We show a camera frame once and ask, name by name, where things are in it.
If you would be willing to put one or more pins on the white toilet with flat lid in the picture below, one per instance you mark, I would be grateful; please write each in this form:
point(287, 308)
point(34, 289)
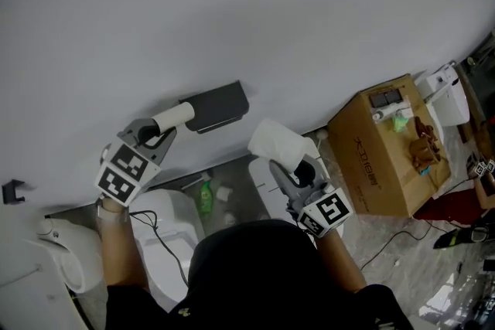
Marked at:
point(261, 185)

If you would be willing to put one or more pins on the small green packet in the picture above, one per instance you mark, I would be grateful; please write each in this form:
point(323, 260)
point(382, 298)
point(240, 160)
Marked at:
point(400, 123)

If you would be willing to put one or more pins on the white toilet with rounded tank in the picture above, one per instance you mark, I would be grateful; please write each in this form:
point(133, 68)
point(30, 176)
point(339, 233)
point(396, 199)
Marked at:
point(174, 205)

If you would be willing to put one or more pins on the person's left forearm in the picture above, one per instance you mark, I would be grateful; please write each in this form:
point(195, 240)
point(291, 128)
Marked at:
point(120, 255)

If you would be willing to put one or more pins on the green plastic bottle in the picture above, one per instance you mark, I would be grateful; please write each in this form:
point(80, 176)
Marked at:
point(206, 199)

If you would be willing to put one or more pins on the white ceramic fixture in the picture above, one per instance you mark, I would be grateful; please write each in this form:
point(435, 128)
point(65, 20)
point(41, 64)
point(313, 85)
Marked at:
point(27, 293)

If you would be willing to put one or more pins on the white urinal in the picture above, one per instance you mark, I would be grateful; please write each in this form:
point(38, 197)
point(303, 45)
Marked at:
point(77, 262)

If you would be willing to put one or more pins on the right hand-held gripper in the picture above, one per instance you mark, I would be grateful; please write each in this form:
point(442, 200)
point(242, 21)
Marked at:
point(328, 210)

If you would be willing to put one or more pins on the large cardboard box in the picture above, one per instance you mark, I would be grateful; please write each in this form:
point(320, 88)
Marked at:
point(367, 174)

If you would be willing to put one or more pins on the black wall paper holder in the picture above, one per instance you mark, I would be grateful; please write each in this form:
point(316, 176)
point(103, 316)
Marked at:
point(220, 104)

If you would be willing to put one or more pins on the white toilet paper roll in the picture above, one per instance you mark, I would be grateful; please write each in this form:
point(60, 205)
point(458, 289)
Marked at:
point(274, 145)

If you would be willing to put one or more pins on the white tube packets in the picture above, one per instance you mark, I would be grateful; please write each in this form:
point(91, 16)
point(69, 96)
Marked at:
point(390, 112)

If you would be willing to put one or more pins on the person's right forearm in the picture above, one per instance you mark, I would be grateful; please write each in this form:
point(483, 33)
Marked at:
point(340, 262)

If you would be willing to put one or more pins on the brown leather bag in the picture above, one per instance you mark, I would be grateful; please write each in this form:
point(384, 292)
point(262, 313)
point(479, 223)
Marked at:
point(423, 147)

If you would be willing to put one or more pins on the dark rectangular tray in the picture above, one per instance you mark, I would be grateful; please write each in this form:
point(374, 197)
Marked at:
point(384, 97)

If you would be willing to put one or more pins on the white wristband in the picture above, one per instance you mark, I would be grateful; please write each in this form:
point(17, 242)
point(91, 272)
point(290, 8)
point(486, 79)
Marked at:
point(114, 215)

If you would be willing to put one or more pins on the person's black shirt torso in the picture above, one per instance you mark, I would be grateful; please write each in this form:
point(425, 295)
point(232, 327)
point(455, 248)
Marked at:
point(251, 274)

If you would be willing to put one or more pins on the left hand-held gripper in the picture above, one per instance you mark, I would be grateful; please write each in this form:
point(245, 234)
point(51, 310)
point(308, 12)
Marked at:
point(123, 174)

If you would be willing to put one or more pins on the cardboard paper tube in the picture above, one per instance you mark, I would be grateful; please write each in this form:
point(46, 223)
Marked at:
point(174, 116)

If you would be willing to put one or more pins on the small black wall bracket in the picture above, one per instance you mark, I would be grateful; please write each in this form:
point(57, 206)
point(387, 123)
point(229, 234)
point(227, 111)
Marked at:
point(11, 191)

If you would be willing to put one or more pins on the small white cup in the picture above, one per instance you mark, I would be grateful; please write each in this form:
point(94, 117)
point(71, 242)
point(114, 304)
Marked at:
point(223, 193)

